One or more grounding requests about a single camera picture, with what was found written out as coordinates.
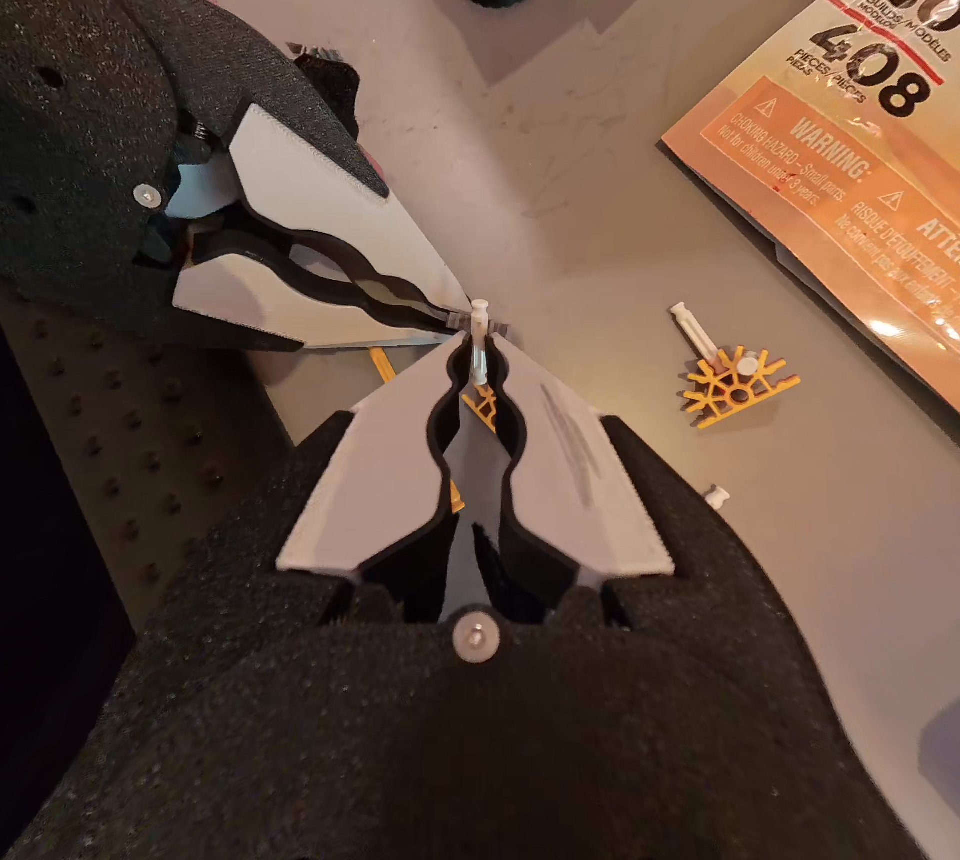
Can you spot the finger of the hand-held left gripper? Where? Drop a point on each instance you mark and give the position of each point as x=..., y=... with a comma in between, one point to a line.
x=247, y=297
x=337, y=199

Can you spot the orange toy set bag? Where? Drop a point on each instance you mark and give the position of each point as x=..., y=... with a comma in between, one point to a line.
x=825, y=162

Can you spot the long yellow rod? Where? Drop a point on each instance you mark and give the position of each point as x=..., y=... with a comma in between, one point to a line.
x=382, y=366

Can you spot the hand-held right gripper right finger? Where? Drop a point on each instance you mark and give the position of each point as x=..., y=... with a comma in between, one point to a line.
x=585, y=492

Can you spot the yellow fan connector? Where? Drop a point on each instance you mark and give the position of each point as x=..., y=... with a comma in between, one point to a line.
x=750, y=410
x=487, y=417

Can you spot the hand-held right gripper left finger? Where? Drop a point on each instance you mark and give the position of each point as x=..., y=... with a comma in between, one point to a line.
x=360, y=485

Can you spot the black perforated panel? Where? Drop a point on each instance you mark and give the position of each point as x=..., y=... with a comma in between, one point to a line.
x=90, y=462

